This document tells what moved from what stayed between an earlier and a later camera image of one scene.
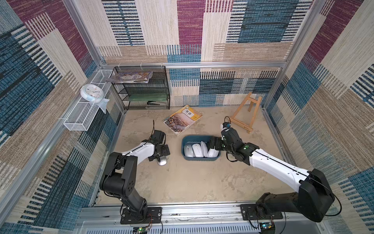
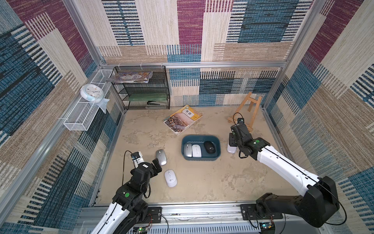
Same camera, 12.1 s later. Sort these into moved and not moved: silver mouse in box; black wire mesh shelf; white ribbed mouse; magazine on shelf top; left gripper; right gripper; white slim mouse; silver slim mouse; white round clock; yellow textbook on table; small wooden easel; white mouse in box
Moved: white slim mouse; right gripper; left gripper; white ribbed mouse
Not moved: small wooden easel; white round clock; magazine on shelf top; yellow textbook on table; silver slim mouse; white mouse in box; silver mouse in box; black wire mesh shelf
